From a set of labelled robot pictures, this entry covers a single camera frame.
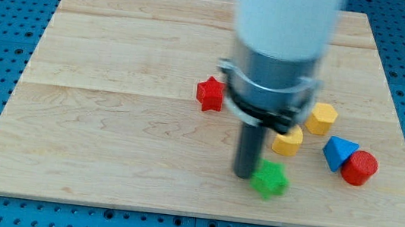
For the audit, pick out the yellow hexagon block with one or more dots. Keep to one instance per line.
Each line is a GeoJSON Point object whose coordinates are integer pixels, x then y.
{"type": "Point", "coordinates": [321, 118]}

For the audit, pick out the light wooden board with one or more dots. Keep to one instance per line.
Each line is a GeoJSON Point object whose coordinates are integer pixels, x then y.
{"type": "Point", "coordinates": [105, 115]}

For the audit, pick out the red cylinder block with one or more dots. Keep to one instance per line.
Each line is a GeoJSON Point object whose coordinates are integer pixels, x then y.
{"type": "Point", "coordinates": [360, 166]}

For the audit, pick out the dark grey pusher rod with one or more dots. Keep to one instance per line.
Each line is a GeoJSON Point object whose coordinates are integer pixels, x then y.
{"type": "Point", "coordinates": [249, 150]}

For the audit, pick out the green star block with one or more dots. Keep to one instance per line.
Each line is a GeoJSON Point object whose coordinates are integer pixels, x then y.
{"type": "Point", "coordinates": [269, 179]}

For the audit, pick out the red star block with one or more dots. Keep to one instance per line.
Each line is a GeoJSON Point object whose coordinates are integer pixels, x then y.
{"type": "Point", "coordinates": [210, 94]}

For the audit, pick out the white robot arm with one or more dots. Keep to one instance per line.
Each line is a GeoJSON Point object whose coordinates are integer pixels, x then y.
{"type": "Point", "coordinates": [287, 29]}

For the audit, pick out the blue triangle block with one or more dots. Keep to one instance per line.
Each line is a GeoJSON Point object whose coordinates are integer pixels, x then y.
{"type": "Point", "coordinates": [337, 151]}

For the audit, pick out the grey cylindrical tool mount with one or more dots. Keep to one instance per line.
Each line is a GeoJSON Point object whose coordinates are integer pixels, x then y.
{"type": "Point", "coordinates": [269, 92]}

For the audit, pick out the yellow half-round block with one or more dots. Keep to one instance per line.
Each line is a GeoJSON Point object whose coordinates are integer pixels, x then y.
{"type": "Point", "coordinates": [289, 143]}

